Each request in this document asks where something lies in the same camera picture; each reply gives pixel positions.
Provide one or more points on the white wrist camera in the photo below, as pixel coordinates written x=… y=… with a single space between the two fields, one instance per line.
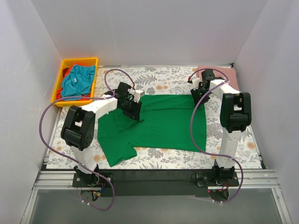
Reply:
x=195 y=82
x=137 y=94

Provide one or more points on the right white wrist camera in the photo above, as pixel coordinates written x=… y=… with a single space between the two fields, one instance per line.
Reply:
x=195 y=82

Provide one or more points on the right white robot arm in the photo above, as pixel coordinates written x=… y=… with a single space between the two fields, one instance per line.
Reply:
x=235 y=116

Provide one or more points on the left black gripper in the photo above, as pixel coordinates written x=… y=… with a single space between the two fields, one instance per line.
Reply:
x=131 y=110

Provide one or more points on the aluminium frame rail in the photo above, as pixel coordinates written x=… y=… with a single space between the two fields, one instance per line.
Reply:
x=55 y=201

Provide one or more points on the green t-shirt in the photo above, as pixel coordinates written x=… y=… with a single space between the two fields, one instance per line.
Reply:
x=166 y=121

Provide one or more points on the yellow plastic bin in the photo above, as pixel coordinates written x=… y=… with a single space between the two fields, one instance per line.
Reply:
x=66 y=64

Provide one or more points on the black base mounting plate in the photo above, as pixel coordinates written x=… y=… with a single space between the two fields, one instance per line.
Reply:
x=158 y=182

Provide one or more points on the teal t-shirt in bin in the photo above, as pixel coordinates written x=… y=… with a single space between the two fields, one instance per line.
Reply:
x=77 y=81

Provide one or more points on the floral patterned table mat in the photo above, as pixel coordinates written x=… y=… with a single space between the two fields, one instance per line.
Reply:
x=159 y=80

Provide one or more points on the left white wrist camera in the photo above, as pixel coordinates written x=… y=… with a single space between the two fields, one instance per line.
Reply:
x=137 y=94

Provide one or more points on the orange t-shirt in bin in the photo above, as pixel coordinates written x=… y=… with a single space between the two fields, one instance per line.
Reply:
x=66 y=71

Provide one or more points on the pink folded t-shirt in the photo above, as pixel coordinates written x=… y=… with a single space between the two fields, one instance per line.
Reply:
x=230 y=72

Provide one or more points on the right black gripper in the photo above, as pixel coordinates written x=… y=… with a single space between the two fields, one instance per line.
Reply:
x=199 y=98

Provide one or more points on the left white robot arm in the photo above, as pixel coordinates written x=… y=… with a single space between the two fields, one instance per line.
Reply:
x=79 y=126

